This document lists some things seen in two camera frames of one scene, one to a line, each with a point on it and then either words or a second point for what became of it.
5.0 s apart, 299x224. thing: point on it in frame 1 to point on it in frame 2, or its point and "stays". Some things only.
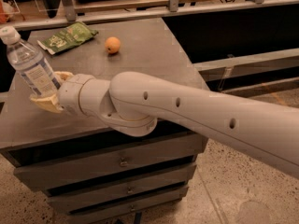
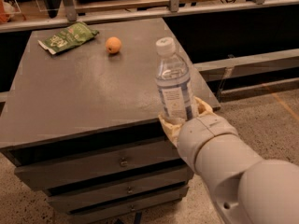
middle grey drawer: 102,195 stays
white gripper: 69,94 to 202,134
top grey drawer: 49,175 stays
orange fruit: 112,44 stays
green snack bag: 72,35 stays
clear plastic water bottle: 30,63 to 173,82
